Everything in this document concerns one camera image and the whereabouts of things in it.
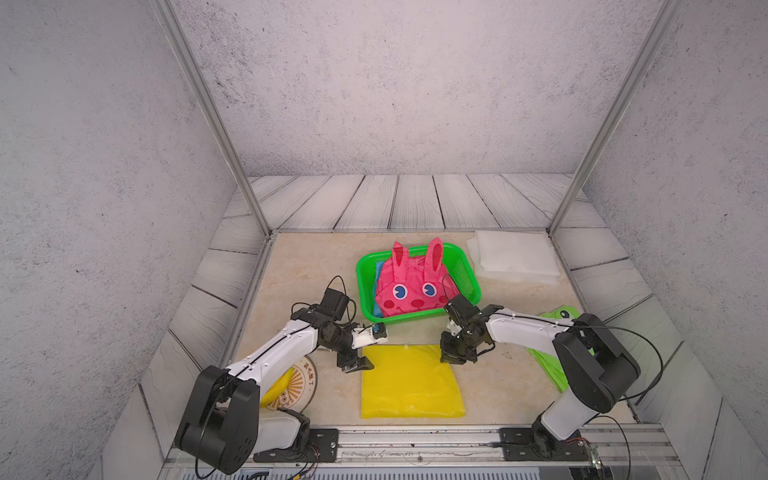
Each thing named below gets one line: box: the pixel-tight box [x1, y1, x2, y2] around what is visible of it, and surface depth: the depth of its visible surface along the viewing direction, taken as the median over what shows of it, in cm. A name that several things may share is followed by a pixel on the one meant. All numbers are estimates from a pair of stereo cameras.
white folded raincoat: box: [466, 230, 561, 285], surface depth 114 cm
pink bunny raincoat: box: [376, 237, 460, 318], surface depth 103 cm
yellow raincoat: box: [361, 344, 466, 419], surface depth 82 cm
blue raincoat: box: [373, 261, 384, 317], surface depth 104 cm
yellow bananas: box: [260, 367, 294, 408], surface depth 80 cm
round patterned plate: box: [266, 355, 318, 413], surface depth 84 cm
